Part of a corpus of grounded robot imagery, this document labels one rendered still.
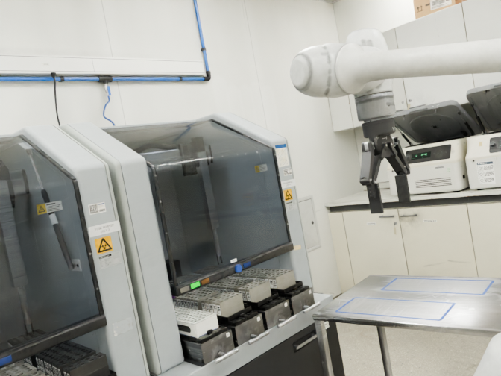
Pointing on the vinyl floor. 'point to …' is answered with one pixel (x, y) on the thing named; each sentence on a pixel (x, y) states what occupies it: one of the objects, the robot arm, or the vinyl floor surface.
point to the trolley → (414, 308)
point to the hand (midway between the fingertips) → (391, 203)
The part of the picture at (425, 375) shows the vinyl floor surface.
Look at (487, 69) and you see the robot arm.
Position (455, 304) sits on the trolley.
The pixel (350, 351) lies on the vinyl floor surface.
